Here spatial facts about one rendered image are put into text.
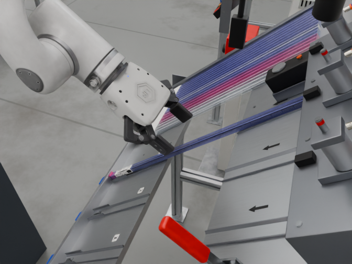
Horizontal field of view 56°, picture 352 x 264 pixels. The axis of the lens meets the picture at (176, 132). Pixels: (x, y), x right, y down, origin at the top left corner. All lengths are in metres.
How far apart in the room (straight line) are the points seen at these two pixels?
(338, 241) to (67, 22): 0.49
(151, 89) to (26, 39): 0.22
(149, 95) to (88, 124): 1.52
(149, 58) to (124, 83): 2.08
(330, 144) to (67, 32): 0.44
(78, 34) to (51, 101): 1.79
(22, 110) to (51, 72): 1.82
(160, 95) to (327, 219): 0.41
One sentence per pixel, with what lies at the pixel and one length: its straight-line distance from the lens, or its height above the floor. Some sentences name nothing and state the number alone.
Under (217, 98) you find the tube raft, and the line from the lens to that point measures 0.73.
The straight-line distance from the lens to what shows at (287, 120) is 0.53.
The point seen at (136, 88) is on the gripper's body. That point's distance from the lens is 0.60.
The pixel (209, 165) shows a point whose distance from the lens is 1.80.
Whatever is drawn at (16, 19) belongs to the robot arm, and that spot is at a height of 1.16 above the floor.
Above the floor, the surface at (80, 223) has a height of 0.73.
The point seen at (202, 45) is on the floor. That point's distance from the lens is 2.85.
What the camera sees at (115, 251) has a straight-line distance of 0.60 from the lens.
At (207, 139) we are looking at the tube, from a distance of 0.62.
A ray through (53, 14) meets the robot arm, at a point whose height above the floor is 1.13.
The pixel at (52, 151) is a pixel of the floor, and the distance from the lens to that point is 2.00.
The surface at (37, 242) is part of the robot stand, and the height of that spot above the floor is 0.09.
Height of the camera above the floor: 1.36
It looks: 43 degrees down
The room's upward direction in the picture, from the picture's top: straight up
